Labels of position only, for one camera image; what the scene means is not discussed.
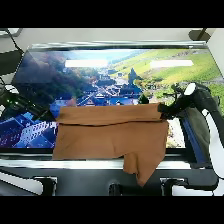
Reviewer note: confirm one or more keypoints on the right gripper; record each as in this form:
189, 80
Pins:
166, 111

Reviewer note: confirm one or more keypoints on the brown T-shirt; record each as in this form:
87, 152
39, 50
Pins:
110, 136

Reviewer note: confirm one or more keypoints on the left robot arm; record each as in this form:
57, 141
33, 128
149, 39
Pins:
23, 104

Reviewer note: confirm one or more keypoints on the grey garment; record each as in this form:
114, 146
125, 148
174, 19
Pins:
198, 130

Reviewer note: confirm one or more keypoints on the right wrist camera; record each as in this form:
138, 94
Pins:
177, 92

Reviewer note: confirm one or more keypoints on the blue garment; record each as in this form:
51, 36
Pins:
193, 146

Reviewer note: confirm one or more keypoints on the silver frame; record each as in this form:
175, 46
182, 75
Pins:
83, 164

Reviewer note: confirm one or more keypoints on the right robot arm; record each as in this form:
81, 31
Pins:
213, 133

